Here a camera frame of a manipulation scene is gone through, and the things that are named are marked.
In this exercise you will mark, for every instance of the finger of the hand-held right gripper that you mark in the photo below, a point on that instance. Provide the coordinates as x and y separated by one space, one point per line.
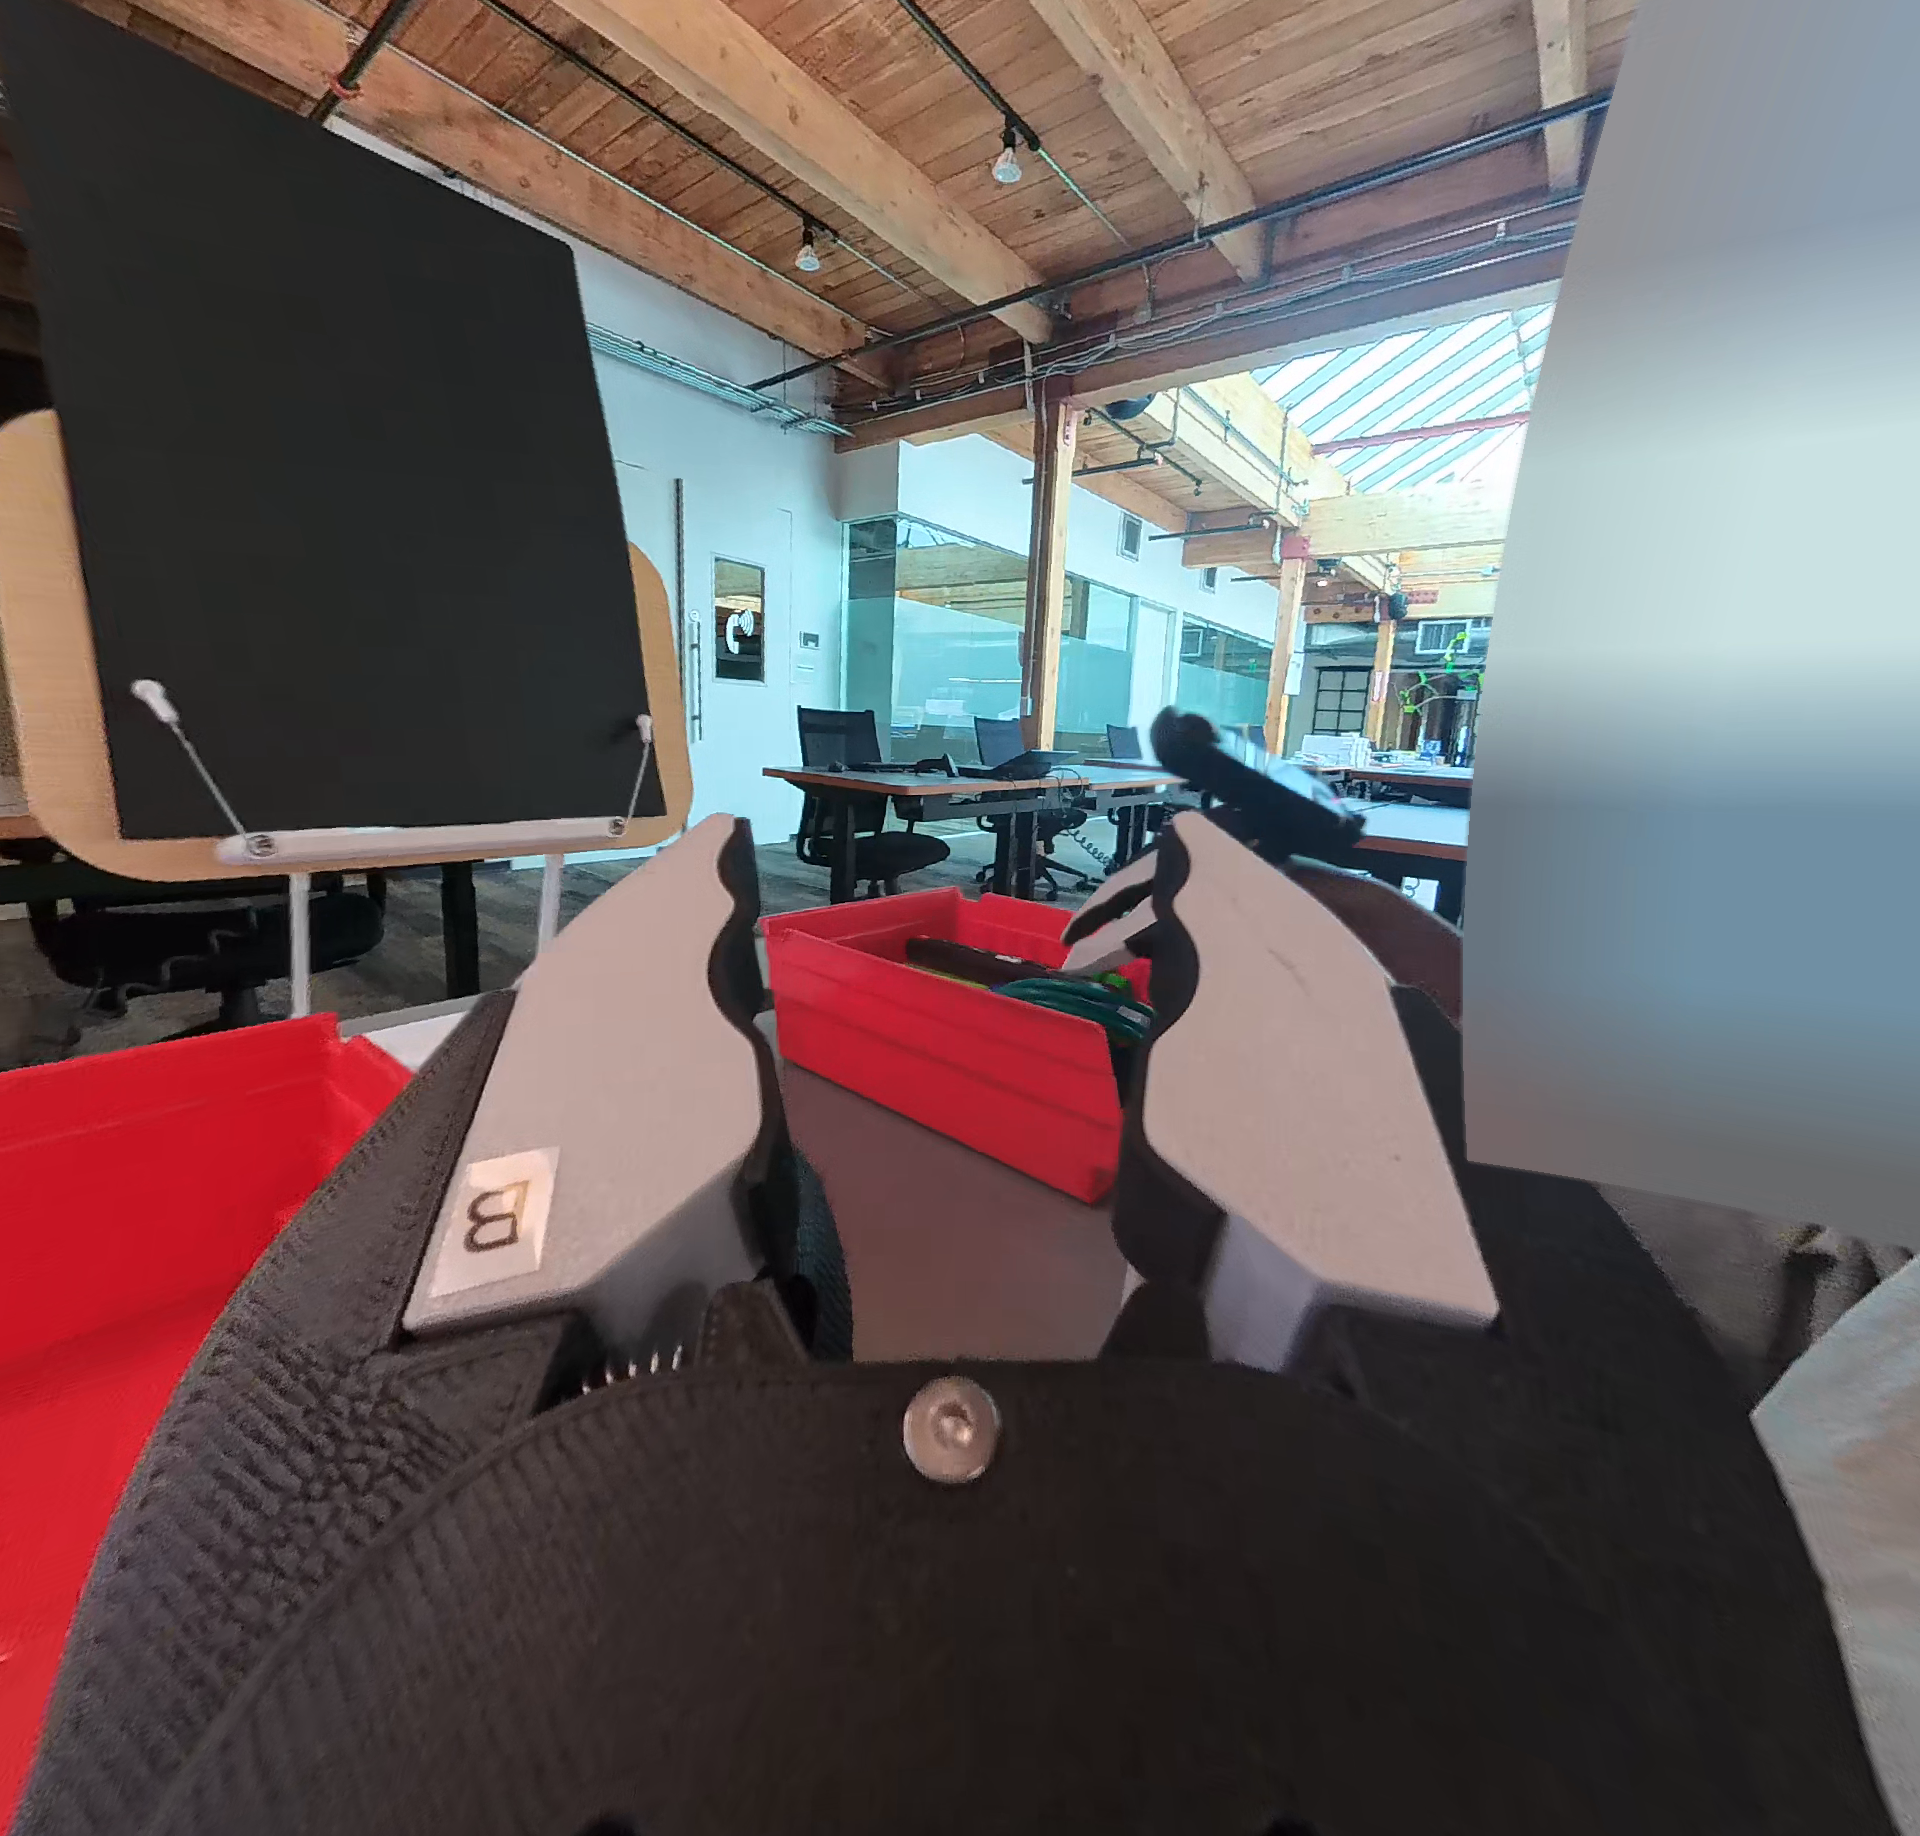
1106 960
1126 891

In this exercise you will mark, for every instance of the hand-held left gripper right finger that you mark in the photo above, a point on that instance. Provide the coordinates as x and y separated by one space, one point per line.
1305 1116

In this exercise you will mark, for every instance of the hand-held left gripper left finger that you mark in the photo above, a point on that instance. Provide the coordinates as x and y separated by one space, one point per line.
600 1102

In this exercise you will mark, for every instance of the person's right hand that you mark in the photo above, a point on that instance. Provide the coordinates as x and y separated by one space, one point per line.
1410 944

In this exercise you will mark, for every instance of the black office chair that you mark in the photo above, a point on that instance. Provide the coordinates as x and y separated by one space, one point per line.
211 951
1021 823
1124 742
855 802

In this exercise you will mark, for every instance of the dark brown oblong item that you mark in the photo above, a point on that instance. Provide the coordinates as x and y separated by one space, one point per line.
966 958

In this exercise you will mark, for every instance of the wooden office desk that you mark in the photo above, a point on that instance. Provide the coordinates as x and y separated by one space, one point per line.
901 779
1410 823

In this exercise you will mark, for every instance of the red plastic bin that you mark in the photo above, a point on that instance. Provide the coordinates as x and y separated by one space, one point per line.
931 1042
136 1207

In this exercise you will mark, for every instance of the dark grey garment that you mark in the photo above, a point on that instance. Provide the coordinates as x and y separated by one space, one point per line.
1696 1267

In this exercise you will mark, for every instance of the white door with phone sign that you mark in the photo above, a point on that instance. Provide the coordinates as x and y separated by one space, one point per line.
737 621

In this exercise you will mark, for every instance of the black flat board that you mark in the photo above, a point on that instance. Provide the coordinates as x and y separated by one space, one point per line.
331 517

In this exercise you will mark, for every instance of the white garment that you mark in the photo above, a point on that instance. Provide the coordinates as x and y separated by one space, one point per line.
1851 1492

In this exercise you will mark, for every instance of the wooden book stand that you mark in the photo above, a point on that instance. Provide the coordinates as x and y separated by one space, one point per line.
40 667

